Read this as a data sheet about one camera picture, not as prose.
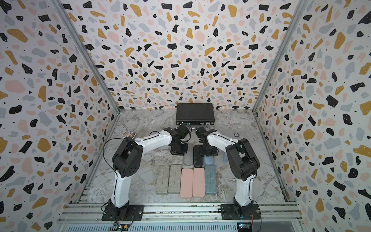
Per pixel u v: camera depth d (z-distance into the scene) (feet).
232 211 2.40
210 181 2.68
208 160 2.95
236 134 3.51
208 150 2.70
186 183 2.69
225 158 2.95
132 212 2.40
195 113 3.74
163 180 2.68
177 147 2.67
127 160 1.72
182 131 2.59
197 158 2.98
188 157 2.95
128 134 3.40
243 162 1.67
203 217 2.40
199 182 2.68
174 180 2.69
